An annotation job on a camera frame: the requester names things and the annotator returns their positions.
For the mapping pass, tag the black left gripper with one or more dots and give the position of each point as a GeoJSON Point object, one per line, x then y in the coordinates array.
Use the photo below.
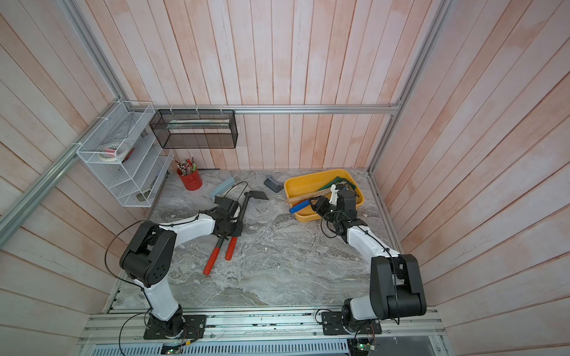
{"type": "Point", "coordinates": [237, 232]}

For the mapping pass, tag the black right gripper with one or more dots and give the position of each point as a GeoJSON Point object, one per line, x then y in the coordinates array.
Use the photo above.
{"type": "Point", "coordinates": [321, 205]}

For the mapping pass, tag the wooden handle hoe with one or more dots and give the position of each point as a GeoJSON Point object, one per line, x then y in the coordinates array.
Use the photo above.
{"type": "Point", "coordinates": [294, 200]}

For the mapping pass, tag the speckled hoe red grip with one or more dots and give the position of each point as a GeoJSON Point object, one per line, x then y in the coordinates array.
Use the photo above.
{"type": "Point", "coordinates": [214, 256]}
{"type": "Point", "coordinates": [258, 195]}

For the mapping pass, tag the green hoe red grip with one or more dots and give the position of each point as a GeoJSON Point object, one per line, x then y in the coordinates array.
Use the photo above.
{"type": "Point", "coordinates": [348, 183]}

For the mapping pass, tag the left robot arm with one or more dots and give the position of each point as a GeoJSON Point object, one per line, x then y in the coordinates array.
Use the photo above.
{"type": "Point", "coordinates": [148, 257]}

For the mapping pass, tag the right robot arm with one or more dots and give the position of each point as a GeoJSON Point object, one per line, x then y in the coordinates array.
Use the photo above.
{"type": "Point", "coordinates": [396, 287]}

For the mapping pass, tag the yellow plastic storage box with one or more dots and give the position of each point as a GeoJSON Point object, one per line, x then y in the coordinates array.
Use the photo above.
{"type": "Point", "coordinates": [319, 182]}

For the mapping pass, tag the light blue stapler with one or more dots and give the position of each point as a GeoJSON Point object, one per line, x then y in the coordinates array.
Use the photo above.
{"type": "Point", "coordinates": [222, 188]}

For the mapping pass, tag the red metal pencil cup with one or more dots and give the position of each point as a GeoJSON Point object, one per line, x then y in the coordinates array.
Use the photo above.
{"type": "Point", "coordinates": [192, 181]}

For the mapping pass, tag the tape roll on shelf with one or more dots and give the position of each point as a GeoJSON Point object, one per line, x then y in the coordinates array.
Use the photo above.
{"type": "Point", "coordinates": [113, 152]}

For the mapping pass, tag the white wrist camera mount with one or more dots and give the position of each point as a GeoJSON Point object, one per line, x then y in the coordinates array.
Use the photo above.
{"type": "Point", "coordinates": [335, 189]}

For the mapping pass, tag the black wire mesh basket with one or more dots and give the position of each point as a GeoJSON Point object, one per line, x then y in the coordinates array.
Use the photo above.
{"type": "Point", "coordinates": [195, 128]}

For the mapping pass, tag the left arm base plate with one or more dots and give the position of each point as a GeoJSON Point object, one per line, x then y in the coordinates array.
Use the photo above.
{"type": "Point", "coordinates": [179, 327]}

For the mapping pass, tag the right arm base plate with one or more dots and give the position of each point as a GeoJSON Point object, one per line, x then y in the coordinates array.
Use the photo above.
{"type": "Point", "coordinates": [340, 323]}

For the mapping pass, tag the white wire mesh shelf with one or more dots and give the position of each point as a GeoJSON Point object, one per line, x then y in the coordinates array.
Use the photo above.
{"type": "Point", "coordinates": [136, 181]}

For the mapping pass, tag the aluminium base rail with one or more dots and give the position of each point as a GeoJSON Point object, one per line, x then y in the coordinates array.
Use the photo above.
{"type": "Point", "coordinates": [257, 324]}

